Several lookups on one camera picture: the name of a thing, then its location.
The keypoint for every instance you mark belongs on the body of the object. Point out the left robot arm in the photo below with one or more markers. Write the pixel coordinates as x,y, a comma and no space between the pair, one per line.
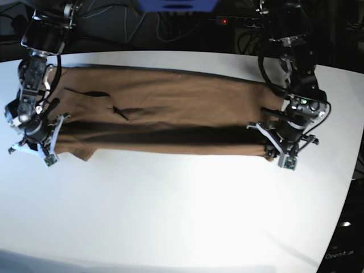
286,23

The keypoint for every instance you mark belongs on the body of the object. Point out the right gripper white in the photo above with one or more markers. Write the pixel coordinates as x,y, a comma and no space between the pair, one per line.
39,139

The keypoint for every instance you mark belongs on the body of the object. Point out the brown T-shirt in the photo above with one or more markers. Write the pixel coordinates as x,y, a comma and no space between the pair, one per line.
151,110

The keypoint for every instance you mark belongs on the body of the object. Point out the power strip with red light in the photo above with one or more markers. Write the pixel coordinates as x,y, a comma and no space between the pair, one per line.
238,22

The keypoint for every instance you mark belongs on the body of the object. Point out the black OpenArm box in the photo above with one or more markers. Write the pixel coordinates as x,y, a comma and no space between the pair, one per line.
345,250

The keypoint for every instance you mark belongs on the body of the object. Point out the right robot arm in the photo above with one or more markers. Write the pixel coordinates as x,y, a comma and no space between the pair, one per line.
39,74

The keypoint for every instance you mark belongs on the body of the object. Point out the blue plastic object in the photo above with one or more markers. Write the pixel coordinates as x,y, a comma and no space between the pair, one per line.
204,6

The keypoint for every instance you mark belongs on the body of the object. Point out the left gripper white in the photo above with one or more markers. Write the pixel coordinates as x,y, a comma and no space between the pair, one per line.
284,142

